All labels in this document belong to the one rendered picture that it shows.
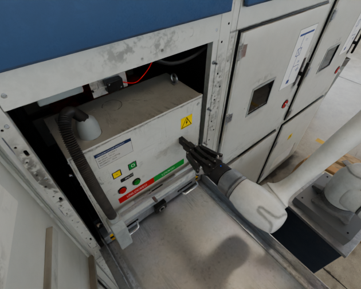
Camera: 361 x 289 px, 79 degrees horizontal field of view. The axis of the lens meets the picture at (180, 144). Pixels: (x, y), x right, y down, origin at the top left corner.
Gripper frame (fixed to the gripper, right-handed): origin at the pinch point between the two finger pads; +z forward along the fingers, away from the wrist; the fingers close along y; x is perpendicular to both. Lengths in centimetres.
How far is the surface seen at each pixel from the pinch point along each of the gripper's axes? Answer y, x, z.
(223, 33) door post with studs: 17.6, 35.5, 3.7
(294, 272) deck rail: 12, -38, -54
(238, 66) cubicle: 26.0, 22.7, 1.7
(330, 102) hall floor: 298, -123, 24
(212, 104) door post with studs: 16.6, 9.3, 3.7
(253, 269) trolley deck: 0, -38, -43
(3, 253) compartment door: -54, 22, -17
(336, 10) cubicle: 97, 30, 2
